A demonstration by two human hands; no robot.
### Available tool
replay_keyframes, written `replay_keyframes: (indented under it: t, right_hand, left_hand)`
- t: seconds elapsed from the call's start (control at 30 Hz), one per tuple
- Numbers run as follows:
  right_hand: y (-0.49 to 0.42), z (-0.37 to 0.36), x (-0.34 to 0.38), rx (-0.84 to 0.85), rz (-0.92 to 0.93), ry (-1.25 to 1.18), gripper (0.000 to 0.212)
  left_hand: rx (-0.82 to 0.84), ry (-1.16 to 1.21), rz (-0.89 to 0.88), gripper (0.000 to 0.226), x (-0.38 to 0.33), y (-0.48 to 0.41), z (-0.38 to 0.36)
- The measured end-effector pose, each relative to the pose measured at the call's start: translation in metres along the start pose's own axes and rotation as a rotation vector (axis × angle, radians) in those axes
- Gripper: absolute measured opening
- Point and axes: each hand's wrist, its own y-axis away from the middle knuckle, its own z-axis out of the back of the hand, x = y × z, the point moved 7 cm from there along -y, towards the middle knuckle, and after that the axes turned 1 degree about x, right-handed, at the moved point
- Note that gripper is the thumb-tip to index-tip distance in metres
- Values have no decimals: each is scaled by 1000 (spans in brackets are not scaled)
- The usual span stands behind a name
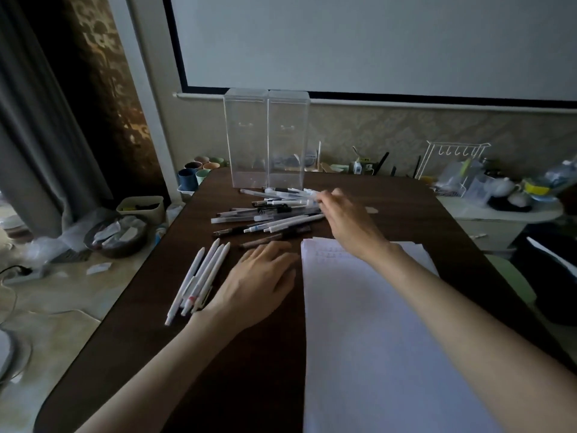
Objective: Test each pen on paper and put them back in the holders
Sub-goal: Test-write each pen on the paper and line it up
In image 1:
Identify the person's right hand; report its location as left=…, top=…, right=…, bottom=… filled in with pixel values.
left=314, top=188, right=393, bottom=265

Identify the person's left hand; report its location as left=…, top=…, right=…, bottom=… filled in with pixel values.
left=200, top=241, right=301, bottom=334

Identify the pile of pens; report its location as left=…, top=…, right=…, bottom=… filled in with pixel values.
left=210, top=186, right=379, bottom=250

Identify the stack of white paper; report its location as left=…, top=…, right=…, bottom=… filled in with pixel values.
left=299, top=237, right=504, bottom=433

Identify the person's right forearm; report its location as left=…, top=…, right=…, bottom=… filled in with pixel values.
left=362, top=242, right=577, bottom=433

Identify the person's left forearm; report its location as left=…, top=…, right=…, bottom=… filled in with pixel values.
left=74, top=309, right=235, bottom=433

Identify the black router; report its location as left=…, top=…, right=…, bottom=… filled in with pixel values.
left=371, top=152, right=423, bottom=179

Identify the clear water jug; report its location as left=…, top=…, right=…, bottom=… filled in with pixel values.
left=165, top=201, right=186, bottom=226

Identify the beige plastic bin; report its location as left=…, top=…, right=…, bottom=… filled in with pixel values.
left=116, top=195, right=165, bottom=226

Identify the group of colourful cups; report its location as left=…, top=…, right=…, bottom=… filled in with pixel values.
left=177, top=155, right=226, bottom=194

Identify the clear plastic measuring jug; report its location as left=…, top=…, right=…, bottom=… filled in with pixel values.
left=464, top=175, right=490, bottom=208

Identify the black round tray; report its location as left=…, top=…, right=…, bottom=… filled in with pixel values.
left=488, top=195, right=533, bottom=213

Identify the white teapot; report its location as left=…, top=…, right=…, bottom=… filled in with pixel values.
left=489, top=177, right=517, bottom=198

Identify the green plastic stool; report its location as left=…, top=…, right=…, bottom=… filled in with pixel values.
left=486, top=254, right=537, bottom=307

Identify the white projector screen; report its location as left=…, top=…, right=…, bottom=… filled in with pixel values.
left=162, top=0, right=577, bottom=111

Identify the yellow green container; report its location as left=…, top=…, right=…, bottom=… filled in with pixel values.
left=522, top=179, right=552, bottom=197

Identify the black bag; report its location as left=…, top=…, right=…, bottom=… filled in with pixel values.
left=513, top=225, right=577, bottom=328

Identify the clear plastic bottle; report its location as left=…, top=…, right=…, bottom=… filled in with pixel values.
left=543, top=159, right=577, bottom=190

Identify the white extension socket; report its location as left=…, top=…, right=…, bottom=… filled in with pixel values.
left=2, top=265, right=48, bottom=284

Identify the white round fan base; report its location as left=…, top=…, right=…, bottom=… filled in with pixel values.
left=0, top=328, right=21, bottom=384

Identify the grey curtain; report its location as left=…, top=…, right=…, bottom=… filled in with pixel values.
left=0, top=0, right=114, bottom=239

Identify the white wire hook rack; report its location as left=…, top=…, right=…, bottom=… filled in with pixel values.
left=414, top=141, right=492, bottom=198

